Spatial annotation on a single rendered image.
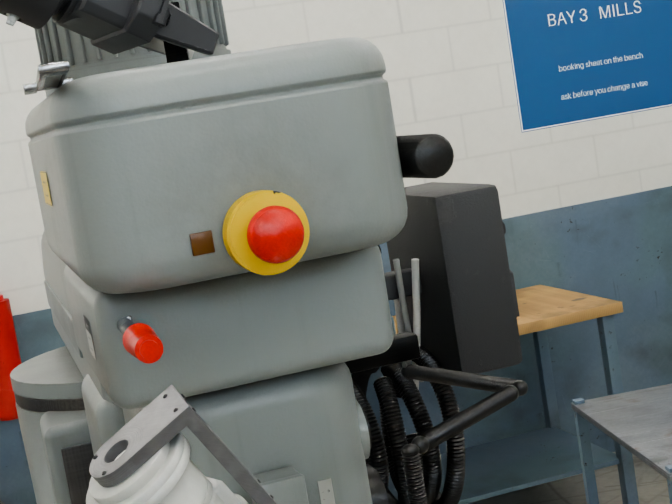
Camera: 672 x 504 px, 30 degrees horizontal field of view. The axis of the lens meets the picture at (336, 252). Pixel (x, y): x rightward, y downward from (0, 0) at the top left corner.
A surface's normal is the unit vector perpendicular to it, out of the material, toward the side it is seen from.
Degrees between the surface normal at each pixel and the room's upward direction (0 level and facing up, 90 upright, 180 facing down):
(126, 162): 90
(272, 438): 90
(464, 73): 90
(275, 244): 94
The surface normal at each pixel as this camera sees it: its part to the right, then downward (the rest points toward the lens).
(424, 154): 0.29, 0.07
